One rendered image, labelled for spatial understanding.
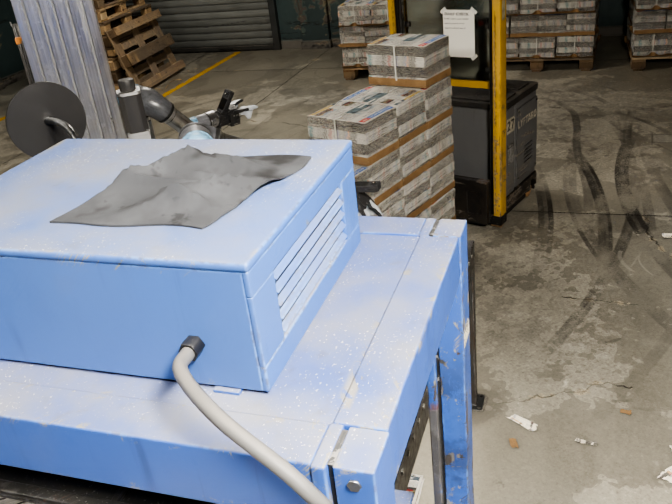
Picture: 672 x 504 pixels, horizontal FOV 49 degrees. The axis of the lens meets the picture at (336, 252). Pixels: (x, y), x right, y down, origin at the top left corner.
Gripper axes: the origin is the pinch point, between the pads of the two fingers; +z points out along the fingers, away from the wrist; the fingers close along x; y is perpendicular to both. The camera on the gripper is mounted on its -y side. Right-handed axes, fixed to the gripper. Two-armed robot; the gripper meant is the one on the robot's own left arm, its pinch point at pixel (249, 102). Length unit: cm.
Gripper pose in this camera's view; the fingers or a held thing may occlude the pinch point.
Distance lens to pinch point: 356.3
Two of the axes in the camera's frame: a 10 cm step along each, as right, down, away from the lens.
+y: 0.1, 8.4, 5.5
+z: 7.2, -3.8, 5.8
